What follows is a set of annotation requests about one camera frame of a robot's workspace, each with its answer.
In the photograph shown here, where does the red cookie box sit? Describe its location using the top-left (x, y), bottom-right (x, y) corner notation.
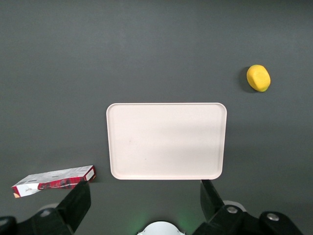
top-left (11, 165), bottom-right (96, 199)

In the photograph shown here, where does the white rectangular tray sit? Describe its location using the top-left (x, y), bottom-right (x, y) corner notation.
top-left (106, 102), bottom-right (228, 181)

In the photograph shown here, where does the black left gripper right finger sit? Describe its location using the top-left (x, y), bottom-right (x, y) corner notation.
top-left (193, 179), bottom-right (304, 235)

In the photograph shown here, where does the yellow lemon-shaped object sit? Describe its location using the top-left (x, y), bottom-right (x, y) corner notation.
top-left (246, 64), bottom-right (271, 93)

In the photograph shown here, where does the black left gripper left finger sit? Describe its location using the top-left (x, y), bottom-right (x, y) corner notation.
top-left (0, 180), bottom-right (91, 235)

